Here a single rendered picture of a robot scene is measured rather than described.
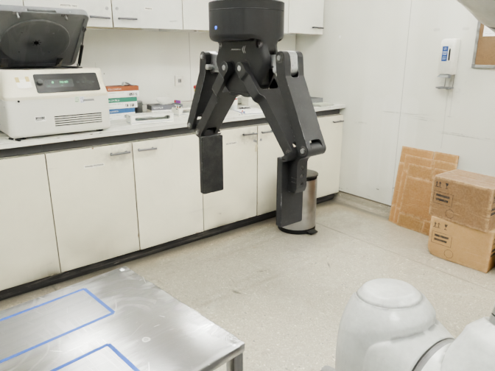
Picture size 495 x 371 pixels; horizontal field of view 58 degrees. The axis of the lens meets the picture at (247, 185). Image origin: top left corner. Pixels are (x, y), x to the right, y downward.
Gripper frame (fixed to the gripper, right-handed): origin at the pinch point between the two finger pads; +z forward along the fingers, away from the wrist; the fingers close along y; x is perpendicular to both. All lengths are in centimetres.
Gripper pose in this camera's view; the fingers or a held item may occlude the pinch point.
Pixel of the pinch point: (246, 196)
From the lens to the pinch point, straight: 49.4
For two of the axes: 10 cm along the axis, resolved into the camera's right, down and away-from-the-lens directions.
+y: -6.3, -2.2, 7.4
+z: 0.0, 9.6, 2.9
